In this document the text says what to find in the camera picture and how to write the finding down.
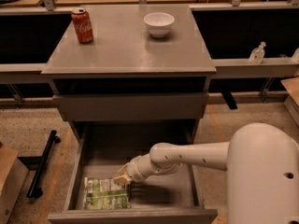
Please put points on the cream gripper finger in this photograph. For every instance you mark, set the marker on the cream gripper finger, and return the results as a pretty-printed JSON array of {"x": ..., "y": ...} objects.
[
  {"x": 122, "y": 179},
  {"x": 125, "y": 170}
]

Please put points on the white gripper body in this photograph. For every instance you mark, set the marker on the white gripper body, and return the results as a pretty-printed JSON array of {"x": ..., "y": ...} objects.
[{"x": 135, "y": 170}]

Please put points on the green jalapeno chip bag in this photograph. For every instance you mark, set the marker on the green jalapeno chip bag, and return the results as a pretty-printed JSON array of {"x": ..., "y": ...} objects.
[{"x": 105, "y": 194}]

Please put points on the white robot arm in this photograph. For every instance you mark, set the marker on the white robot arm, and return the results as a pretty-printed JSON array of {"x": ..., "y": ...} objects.
[{"x": 262, "y": 167}]

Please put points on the open grey middle drawer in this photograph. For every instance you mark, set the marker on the open grey middle drawer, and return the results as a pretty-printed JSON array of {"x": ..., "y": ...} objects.
[{"x": 167, "y": 199}]

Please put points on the closed grey top drawer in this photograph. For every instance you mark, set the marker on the closed grey top drawer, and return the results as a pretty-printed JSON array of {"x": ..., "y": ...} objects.
[{"x": 131, "y": 107}]

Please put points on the grey drawer cabinet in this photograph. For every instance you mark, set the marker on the grey drawer cabinet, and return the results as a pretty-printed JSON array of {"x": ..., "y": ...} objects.
[{"x": 124, "y": 58}]

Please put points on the black metal bar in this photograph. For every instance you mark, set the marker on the black metal bar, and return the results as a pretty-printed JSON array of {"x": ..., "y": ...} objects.
[{"x": 35, "y": 191}]

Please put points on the brown cardboard box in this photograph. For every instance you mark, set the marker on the brown cardboard box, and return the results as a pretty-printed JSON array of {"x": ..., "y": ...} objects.
[{"x": 12, "y": 176}]

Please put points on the red cola can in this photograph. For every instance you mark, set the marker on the red cola can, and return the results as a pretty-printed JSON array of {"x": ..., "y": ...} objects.
[{"x": 82, "y": 24}]

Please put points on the white ceramic bowl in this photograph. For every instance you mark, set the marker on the white ceramic bowl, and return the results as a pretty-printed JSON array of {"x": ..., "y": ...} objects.
[{"x": 159, "y": 24}]

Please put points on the clear sanitizer pump bottle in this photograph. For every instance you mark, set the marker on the clear sanitizer pump bottle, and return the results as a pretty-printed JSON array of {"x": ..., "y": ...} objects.
[{"x": 257, "y": 54}]

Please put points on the wooden board at right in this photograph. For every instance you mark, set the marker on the wooden board at right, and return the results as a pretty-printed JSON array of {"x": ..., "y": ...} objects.
[{"x": 292, "y": 101}]

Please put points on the grey metal rail frame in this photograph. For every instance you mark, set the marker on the grey metal rail frame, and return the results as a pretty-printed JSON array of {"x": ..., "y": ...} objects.
[{"x": 230, "y": 33}]

